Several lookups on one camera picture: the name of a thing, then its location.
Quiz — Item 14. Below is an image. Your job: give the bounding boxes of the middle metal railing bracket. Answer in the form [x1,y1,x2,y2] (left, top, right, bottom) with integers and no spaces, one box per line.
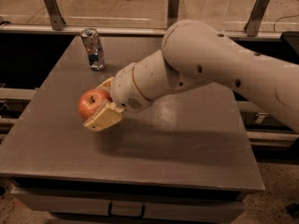
[167,0,179,27]

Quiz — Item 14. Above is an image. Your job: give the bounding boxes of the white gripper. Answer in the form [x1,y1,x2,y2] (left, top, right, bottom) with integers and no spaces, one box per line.
[83,63,152,132]

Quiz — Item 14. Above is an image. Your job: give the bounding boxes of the left metal railing bracket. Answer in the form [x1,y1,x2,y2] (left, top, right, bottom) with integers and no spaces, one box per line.
[43,0,65,31]

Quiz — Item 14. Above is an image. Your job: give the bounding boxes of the drawer with black handle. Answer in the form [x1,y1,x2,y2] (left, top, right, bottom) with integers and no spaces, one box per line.
[12,187,245,224]

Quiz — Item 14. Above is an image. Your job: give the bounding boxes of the red apple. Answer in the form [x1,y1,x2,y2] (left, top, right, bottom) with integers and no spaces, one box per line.
[78,89,112,120]

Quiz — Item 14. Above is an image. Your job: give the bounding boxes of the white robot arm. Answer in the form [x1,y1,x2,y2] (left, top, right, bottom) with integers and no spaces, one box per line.
[83,20,299,133]

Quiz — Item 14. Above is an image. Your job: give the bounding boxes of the silver blue drink can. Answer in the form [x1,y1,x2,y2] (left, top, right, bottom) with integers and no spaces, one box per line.
[80,28,105,71]

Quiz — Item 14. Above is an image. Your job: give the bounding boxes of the metal railing bracket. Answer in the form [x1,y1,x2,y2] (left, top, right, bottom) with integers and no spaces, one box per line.
[167,0,179,27]
[244,0,270,36]
[43,0,65,31]

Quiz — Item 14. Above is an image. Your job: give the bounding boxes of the right metal railing bracket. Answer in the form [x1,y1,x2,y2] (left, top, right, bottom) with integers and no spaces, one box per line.
[244,0,270,36]

